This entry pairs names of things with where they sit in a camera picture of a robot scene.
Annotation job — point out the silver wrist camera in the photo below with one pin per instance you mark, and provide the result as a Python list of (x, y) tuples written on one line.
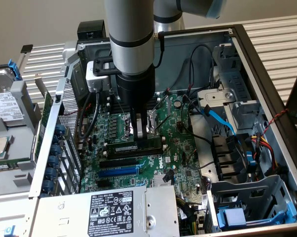
[(96, 79)]

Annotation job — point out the silver power supply unit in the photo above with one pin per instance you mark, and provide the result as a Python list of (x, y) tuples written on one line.
[(72, 214)]

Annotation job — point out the green graphics card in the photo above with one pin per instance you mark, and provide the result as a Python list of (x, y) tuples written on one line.
[(47, 103)]

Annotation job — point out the grey disk bay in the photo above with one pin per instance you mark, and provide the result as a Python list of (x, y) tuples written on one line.
[(262, 187)]

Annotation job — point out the blue plastic clip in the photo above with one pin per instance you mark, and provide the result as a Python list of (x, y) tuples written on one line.
[(250, 159)]

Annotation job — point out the CPU socket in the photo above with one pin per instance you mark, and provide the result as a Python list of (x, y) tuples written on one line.
[(127, 123)]

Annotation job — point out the silver chipset heatsink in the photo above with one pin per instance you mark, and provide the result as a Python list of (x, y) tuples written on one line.
[(158, 181)]

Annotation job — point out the short black expansion slot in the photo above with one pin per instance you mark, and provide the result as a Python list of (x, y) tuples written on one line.
[(103, 183)]

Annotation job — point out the small black clip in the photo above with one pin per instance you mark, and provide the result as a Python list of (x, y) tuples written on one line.
[(26, 48)]

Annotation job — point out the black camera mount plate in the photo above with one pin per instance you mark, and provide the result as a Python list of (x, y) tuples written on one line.
[(98, 65)]

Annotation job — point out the blue slot cover latch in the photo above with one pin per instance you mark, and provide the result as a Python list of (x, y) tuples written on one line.
[(48, 185), (60, 129), (55, 139), (51, 173), (56, 149), (53, 161)]

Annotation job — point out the long black expansion slot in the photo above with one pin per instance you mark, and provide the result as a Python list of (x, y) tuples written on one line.
[(117, 163)]

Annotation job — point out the silver hard disk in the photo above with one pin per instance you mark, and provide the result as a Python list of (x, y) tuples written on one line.
[(5, 108)]

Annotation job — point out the blue plastic latch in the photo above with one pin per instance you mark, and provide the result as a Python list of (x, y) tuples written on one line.
[(10, 232)]

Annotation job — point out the open PC case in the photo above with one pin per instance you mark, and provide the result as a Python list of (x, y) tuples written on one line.
[(178, 49)]

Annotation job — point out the silver metal drive cage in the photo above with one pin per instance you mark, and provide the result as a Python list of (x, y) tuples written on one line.
[(237, 81)]

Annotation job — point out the green Dell motherboard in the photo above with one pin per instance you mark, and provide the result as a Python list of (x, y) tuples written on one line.
[(178, 143)]

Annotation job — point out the black box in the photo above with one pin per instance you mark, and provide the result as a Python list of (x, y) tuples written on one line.
[(91, 28)]

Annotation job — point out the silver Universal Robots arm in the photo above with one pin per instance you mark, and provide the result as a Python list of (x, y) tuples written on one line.
[(128, 24)]

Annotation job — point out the white metal base panel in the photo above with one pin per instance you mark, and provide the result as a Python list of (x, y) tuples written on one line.
[(10, 214)]

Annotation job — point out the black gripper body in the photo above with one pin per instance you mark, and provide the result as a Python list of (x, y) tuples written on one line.
[(136, 91)]

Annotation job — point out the blue expansion slot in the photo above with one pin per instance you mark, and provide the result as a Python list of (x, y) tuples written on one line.
[(119, 171)]

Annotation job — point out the metal socket cover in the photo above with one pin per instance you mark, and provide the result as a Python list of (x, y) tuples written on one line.
[(154, 121)]

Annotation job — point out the blue hard disk bracket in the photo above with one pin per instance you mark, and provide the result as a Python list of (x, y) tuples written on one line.
[(15, 70)]

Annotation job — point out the silver coin cell battery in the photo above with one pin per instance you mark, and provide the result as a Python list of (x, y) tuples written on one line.
[(178, 103)]

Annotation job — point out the grey parts rack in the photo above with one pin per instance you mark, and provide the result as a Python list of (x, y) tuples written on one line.
[(20, 145)]

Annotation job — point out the black plastic drive holder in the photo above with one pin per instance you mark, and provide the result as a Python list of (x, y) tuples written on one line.
[(225, 158)]

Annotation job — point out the blue disk carrier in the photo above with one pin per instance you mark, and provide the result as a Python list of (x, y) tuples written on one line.
[(233, 217)]

